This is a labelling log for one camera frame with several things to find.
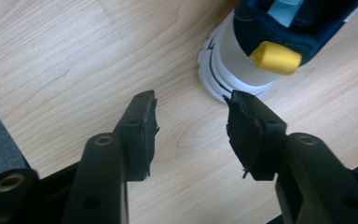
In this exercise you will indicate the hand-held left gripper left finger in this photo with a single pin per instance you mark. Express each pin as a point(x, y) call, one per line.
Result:
point(140, 137)

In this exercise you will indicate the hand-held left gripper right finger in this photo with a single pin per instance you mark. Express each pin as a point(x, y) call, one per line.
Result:
point(254, 140)

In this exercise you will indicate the navy and white sneaker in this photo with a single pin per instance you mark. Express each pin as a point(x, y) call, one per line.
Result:
point(233, 62)

